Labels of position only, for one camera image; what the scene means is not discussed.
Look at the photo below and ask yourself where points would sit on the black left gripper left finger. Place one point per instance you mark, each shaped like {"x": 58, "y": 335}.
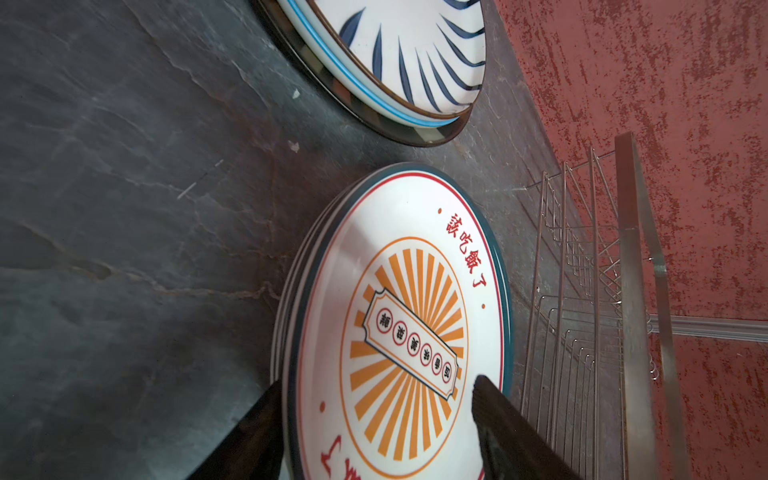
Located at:
{"x": 254, "y": 447}

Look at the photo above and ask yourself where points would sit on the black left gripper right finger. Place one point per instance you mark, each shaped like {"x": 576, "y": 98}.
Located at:
{"x": 510, "y": 447}

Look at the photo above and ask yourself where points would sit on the white plate blue rim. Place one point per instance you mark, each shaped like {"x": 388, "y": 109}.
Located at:
{"x": 409, "y": 305}

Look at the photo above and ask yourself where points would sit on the brown rimmed cream plate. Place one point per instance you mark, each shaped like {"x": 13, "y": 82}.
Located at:
{"x": 294, "y": 48}

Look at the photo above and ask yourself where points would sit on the white sunburst plate green rim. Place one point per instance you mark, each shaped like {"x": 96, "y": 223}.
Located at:
{"x": 298, "y": 285}

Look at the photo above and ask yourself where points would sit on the white blue striped plate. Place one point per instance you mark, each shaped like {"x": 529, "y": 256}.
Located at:
{"x": 418, "y": 63}

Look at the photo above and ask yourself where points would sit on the metal wire dish rack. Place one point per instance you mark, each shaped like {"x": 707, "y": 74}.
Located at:
{"x": 600, "y": 381}

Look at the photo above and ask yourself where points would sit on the aluminium right corner post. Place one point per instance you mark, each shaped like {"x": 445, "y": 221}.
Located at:
{"x": 720, "y": 328}

